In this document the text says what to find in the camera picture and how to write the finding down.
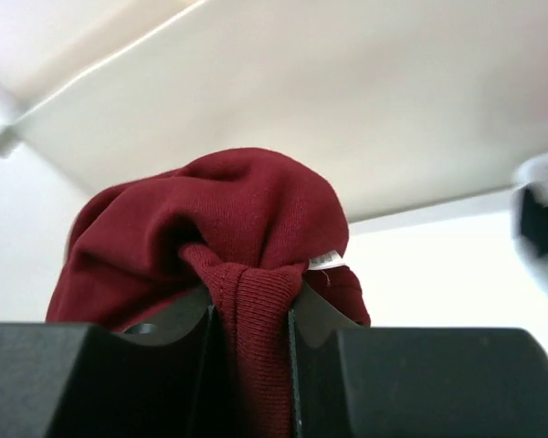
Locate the dark red t shirt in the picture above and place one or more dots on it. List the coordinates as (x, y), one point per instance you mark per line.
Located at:
(245, 223)

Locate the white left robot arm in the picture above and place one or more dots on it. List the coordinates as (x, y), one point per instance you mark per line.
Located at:
(530, 216)

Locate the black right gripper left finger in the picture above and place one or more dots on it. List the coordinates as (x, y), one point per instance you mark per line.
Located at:
(163, 377)

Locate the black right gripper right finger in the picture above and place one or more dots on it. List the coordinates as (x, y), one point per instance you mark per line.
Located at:
(352, 381)

